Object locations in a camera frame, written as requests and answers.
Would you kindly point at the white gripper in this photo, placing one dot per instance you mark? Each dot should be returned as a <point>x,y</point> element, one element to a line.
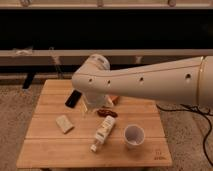
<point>94,100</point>

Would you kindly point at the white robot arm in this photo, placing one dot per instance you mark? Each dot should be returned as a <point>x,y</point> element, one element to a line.
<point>188,81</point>

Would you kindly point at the orange ceramic bowl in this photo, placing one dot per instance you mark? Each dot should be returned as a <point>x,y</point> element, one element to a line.
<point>113,99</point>

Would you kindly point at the black smartphone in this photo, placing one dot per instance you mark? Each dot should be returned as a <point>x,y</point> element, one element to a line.
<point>73,99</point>

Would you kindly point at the dark red small object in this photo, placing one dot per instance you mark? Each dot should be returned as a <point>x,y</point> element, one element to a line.
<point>104,113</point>

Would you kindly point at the white plastic bottle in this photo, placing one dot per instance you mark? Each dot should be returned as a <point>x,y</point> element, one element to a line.
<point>102,133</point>

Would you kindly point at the wooden table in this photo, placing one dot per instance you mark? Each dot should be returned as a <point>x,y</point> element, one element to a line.
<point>46,146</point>

